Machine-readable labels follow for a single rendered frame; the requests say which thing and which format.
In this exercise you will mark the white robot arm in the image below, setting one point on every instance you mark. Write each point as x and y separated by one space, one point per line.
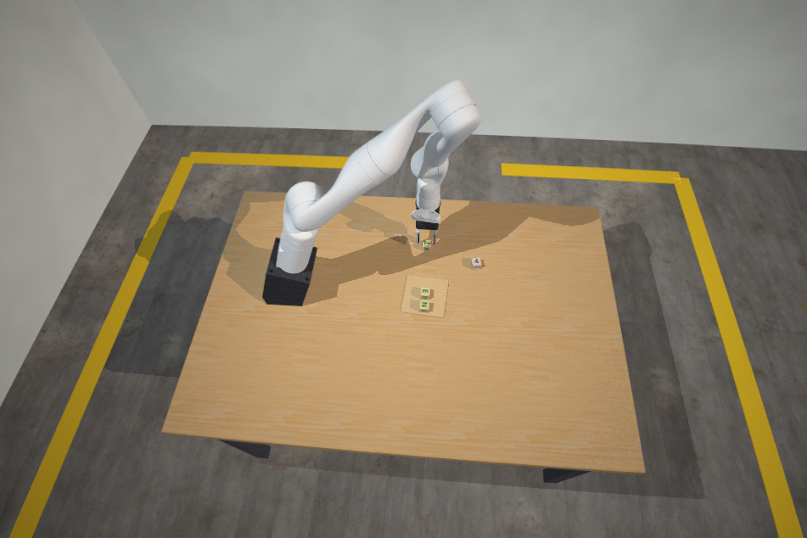
454 112

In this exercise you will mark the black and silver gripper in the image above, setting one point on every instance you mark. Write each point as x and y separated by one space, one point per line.
427 215

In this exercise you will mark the tan flat mat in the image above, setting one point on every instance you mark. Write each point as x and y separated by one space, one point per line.
437 297

